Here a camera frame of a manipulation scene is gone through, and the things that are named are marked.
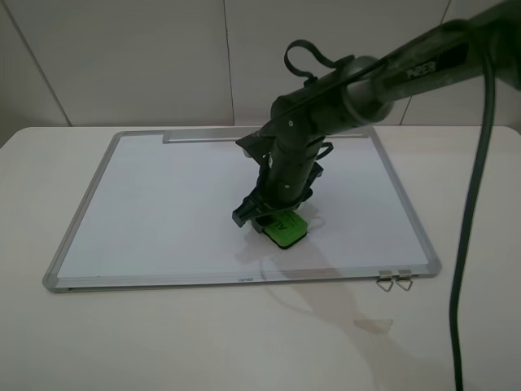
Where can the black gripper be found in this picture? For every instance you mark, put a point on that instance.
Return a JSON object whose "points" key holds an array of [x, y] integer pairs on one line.
{"points": [[286, 175]]}

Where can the green whiteboard eraser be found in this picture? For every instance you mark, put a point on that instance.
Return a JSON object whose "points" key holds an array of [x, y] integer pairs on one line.
{"points": [[286, 228]]}

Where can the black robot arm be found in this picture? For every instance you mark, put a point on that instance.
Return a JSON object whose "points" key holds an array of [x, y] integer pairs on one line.
{"points": [[360, 91]]}

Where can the white aluminium-framed whiteboard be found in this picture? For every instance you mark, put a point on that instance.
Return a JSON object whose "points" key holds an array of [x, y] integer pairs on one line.
{"points": [[159, 215]]}

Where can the left metal hanging clip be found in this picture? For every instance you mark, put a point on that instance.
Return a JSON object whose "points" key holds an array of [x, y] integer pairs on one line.
{"points": [[385, 280]]}

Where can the metal hanging clip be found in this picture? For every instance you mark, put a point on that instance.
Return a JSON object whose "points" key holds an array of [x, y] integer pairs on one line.
{"points": [[404, 280], [385, 280]]}

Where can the right metal hanging clip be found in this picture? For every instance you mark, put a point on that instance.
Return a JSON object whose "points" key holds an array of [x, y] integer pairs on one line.
{"points": [[404, 280]]}

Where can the clear tape piece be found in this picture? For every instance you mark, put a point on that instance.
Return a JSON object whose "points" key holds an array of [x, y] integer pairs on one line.
{"points": [[375, 326]]}

